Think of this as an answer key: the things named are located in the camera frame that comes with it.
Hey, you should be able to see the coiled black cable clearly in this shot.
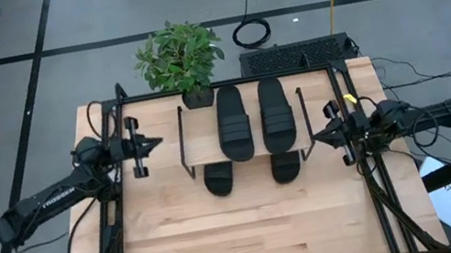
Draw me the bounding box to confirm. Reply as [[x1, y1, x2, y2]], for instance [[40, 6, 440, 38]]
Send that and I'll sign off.
[[225, 0, 276, 54]]

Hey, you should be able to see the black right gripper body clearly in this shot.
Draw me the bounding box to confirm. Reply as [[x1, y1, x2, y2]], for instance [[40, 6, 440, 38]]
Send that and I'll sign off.
[[321, 94, 380, 169]]

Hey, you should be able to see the black keyboard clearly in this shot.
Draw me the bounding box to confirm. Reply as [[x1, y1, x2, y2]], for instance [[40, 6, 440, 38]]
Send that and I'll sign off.
[[236, 30, 358, 80]]

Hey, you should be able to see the black rubber slide sandal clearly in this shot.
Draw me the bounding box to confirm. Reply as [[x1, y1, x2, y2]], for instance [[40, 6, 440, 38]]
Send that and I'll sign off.
[[210, 82, 259, 166], [201, 159, 239, 201], [253, 73, 302, 157], [268, 149, 306, 187]]

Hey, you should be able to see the wooden shelf black metal frame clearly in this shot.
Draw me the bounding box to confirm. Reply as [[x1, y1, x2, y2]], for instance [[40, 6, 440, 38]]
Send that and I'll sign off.
[[170, 82, 320, 184]]

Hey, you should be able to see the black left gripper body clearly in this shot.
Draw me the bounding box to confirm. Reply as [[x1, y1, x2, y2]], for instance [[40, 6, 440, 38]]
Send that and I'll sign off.
[[103, 115, 149, 183]]

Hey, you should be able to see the green plant in black pot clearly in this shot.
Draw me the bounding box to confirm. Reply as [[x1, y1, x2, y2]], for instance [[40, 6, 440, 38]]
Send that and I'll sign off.
[[126, 12, 234, 119]]

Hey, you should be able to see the black metal rig frame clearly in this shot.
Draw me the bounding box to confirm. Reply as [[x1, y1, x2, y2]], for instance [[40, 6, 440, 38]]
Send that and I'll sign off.
[[33, 30, 451, 253]]

